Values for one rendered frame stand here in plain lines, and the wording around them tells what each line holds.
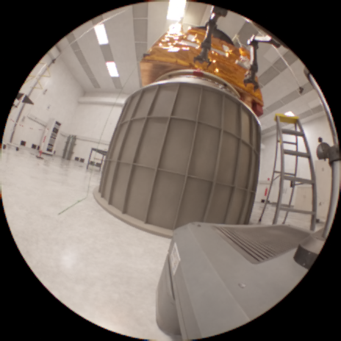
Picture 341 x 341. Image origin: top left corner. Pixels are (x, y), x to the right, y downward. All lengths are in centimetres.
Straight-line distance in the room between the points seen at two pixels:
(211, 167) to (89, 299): 87
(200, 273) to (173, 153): 71
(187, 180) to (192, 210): 20
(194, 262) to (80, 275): 36
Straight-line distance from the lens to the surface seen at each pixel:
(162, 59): 187
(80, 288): 41
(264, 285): 15
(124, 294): 40
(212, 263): 15
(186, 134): 82
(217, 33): 403
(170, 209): 77
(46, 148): 765
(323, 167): 377
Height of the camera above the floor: 34
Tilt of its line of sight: 5 degrees up
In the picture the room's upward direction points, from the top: 13 degrees clockwise
